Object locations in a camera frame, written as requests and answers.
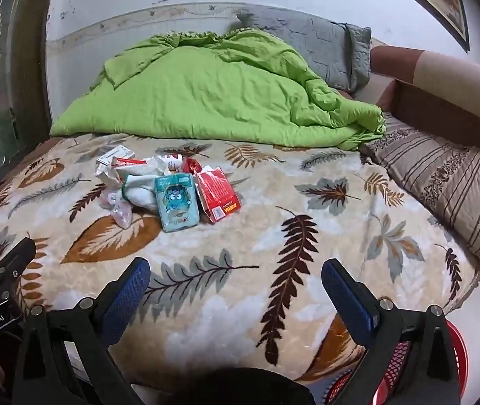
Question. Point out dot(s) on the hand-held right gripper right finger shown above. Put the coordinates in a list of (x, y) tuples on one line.
[(349, 299)]

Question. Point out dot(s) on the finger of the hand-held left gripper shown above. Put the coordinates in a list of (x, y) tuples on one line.
[(16, 256)]

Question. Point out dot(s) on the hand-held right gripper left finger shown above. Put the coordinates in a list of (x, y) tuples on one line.
[(130, 289)]

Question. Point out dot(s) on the red plastic basket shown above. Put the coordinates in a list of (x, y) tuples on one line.
[(458, 354)]

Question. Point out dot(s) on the white blue medicine box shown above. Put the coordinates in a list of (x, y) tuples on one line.
[(115, 153)]

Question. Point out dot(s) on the pinkish clear plastic bag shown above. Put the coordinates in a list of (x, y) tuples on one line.
[(119, 215)]

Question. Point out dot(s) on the white green crumpled packet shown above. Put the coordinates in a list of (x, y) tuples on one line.
[(140, 196)]

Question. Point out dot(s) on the teal cartoon packet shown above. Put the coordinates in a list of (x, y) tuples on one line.
[(176, 202)]

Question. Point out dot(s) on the leaf-printed beige blanket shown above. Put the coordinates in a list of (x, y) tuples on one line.
[(244, 236)]

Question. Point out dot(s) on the red white flat packet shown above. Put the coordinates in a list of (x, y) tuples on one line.
[(131, 163)]

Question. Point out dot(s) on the bright red torn packet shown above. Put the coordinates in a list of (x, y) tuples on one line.
[(216, 196)]

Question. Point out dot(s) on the red crumpled wrapper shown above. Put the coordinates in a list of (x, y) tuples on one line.
[(191, 165)]

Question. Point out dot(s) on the brown striped pillow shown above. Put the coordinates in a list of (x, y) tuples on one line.
[(446, 177)]

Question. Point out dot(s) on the green quilt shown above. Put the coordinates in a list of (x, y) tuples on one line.
[(202, 93)]

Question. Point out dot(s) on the grey quilted pillow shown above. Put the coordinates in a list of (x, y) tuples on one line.
[(307, 38)]

